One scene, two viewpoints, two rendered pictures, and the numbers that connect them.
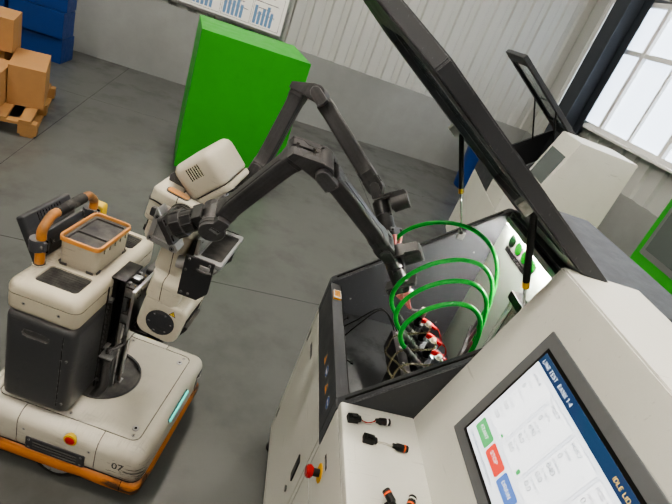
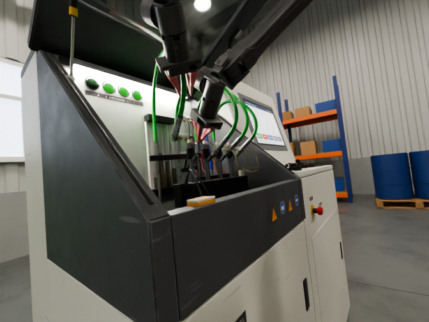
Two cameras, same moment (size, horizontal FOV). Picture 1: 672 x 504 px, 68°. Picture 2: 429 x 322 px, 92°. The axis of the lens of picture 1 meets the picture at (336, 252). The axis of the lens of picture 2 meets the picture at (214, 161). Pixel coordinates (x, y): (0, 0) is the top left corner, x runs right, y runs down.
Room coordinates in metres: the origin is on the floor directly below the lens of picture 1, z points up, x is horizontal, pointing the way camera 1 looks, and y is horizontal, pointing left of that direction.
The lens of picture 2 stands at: (1.85, 0.27, 1.01)
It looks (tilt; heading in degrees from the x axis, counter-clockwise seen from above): 3 degrees up; 231
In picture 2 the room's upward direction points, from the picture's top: 6 degrees counter-clockwise
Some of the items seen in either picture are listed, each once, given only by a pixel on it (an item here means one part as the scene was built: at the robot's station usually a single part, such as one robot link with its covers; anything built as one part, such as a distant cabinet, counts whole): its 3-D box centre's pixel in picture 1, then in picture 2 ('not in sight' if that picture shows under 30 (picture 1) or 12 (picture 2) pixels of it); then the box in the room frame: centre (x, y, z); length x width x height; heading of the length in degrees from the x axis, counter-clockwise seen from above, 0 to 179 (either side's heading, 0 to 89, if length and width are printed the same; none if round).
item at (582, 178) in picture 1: (522, 179); not in sight; (4.81, -1.39, 1.00); 1.30 x 1.09 x 1.99; 3
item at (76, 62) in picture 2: (538, 255); (142, 83); (1.52, -0.60, 1.43); 0.54 x 0.03 x 0.02; 12
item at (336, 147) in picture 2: not in sight; (288, 147); (-3.52, -2.95, 1.50); 2.78 x 0.86 x 3.00; 107
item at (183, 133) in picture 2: not in sight; (186, 137); (1.28, -0.65, 1.20); 0.13 x 0.03 x 0.31; 12
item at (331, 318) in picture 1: (331, 349); (258, 218); (1.41, -0.11, 0.87); 0.62 x 0.04 x 0.16; 12
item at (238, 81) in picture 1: (236, 106); not in sight; (4.75, 1.42, 0.65); 0.95 x 0.86 x 1.30; 115
